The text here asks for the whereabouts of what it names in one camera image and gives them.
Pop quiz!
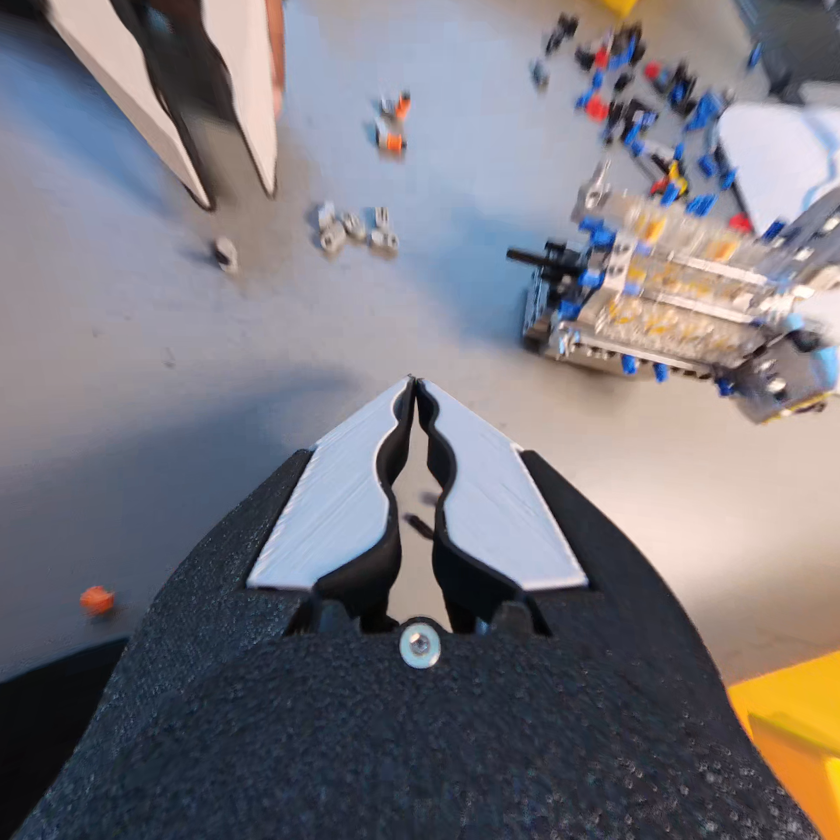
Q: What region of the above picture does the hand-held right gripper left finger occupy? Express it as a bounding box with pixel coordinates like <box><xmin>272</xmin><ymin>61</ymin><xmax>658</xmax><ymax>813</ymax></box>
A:
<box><xmin>246</xmin><ymin>375</ymin><xmax>417</xmax><ymax>592</ymax></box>

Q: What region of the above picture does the pile of grey connectors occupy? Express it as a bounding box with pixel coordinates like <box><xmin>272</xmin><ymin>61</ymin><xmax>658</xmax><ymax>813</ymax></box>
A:
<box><xmin>315</xmin><ymin>202</ymin><xmax>400</xmax><ymax>258</ymax></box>

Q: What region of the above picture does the grey desk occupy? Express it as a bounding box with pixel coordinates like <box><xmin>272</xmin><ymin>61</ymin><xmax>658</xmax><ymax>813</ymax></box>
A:
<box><xmin>0</xmin><ymin>0</ymin><xmax>840</xmax><ymax>690</ymax></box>

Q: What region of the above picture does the person's left hand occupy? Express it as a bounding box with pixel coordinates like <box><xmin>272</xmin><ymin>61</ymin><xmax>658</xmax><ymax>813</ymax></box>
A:
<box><xmin>266</xmin><ymin>0</ymin><xmax>287</xmax><ymax>118</ymax></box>

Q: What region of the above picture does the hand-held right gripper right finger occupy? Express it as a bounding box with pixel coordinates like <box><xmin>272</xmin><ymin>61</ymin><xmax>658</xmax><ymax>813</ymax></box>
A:
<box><xmin>415</xmin><ymin>377</ymin><xmax>589</xmax><ymax>592</ymax></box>

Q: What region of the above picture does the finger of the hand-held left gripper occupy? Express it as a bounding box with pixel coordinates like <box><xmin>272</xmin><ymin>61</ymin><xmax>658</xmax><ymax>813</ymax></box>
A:
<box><xmin>49</xmin><ymin>0</ymin><xmax>215</xmax><ymax>212</ymax></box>
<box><xmin>200</xmin><ymin>0</ymin><xmax>280</xmax><ymax>198</ymax></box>

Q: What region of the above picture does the scatter of small mixed parts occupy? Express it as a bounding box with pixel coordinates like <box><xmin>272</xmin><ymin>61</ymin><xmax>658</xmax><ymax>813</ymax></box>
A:
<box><xmin>528</xmin><ymin>13</ymin><xmax>756</xmax><ymax>231</ymax></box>

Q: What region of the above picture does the brick engine model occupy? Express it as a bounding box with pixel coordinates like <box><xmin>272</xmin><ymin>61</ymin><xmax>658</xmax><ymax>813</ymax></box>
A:
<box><xmin>507</xmin><ymin>161</ymin><xmax>840</xmax><ymax>424</ymax></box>

